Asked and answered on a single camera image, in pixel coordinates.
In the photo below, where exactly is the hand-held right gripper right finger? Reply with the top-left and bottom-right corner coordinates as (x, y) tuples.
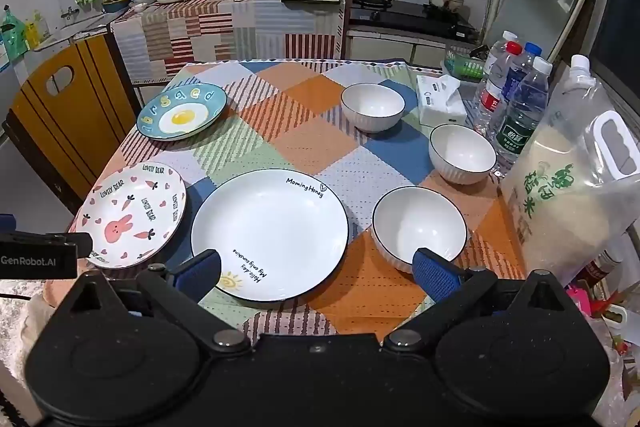
(383, 248), (570, 354)

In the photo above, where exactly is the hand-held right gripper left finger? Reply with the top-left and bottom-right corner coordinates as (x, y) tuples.
(67, 249), (251, 355)

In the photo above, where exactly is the white ribbed bowl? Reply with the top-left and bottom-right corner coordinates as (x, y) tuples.
(371, 186), (469, 276)
(428, 124), (498, 186)
(341, 83), (406, 134)

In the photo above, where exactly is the large white plate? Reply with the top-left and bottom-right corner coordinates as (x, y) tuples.
(190, 168), (350, 303)

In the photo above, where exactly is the pink bunny print plate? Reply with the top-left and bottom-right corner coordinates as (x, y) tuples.
(81, 162), (188, 270)

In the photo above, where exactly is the blue egg print plate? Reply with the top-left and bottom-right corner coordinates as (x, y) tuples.
(137, 83), (228, 142)

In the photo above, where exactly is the wooden chair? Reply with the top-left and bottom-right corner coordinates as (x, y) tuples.
(2, 34), (142, 214)

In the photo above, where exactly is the clear bag of rice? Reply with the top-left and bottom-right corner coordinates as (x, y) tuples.
(499, 54), (640, 284)

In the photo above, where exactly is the white tissue box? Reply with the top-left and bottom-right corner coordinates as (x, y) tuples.
(416, 74), (469, 128)

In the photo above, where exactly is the checkered tablecloth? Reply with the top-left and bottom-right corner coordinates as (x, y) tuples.
(42, 59), (527, 344)

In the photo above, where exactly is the green label water bottle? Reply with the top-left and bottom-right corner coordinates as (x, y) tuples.
(494, 56), (554, 170)

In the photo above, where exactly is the green detergent bottle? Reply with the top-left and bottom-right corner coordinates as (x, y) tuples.
(0, 4), (29, 60)

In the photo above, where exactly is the red cap water bottle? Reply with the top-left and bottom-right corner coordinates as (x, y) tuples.
(473, 41), (524, 135)

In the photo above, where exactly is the yellow plastic bottle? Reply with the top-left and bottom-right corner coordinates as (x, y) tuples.
(24, 10), (49, 48)

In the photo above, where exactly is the green plastic basket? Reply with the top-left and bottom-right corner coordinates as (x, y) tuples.
(444, 46), (487, 81)

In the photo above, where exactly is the blue cap water bottle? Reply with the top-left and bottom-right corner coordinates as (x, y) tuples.
(500, 42), (544, 108)

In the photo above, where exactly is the white cap clear bottle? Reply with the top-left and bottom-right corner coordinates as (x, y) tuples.
(486, 30), (519, 72)

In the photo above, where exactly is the striped counter cloth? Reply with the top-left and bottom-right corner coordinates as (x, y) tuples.
(109, 0), (347, 84)

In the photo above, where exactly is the black gas stove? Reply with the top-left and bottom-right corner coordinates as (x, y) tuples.
(349, 0), (477, 40)

